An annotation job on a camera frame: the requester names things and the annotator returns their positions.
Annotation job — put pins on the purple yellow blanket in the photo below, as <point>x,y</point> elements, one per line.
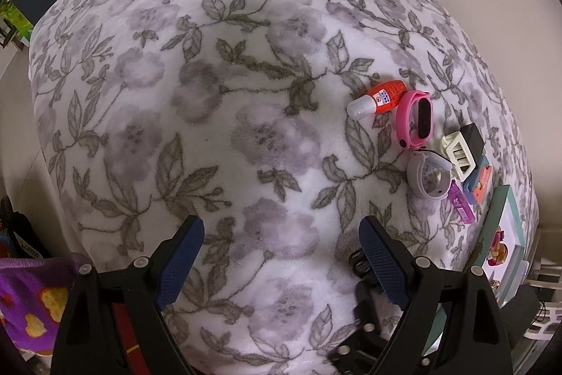
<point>26,282</point>

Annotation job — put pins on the red object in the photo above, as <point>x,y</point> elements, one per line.
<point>127,335</point>

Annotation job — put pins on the grey white watch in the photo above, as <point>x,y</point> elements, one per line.
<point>417,177</point>

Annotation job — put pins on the black charger plug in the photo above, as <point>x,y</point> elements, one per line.
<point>473,135</point>

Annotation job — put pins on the green box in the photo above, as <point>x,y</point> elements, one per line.
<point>15,17</point>

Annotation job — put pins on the purple tube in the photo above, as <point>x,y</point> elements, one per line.
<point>461,203</point>

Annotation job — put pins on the teal tray box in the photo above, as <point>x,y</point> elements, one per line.
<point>498,208</point>

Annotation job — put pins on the pink watch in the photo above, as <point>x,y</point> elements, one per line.
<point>423,118</point>

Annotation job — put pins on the dark bag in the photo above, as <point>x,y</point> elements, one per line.
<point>22,230</point>

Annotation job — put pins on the white basket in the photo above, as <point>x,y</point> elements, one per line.
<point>544,326</point>

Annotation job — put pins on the orange glue bottle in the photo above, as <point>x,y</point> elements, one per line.
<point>386,94</point>

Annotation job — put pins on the cream plastic clip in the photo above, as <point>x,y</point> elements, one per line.
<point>459,157</point>

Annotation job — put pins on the floral grey blanket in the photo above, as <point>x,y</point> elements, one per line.
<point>219,94</point>

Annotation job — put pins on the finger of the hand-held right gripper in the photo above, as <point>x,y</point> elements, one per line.
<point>371,309</point>
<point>358,263</point>

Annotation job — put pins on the pink helmet puppy toy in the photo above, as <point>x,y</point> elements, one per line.
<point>501,236</point>

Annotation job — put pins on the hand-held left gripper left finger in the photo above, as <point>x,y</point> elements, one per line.
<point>180,265</point>

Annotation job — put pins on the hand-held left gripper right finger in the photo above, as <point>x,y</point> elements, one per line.
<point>382,265</point>

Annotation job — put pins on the small orange blue eraser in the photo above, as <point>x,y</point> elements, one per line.
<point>479,181</point>

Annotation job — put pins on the orange puppy toy figure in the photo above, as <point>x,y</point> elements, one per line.
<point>498,255</point>

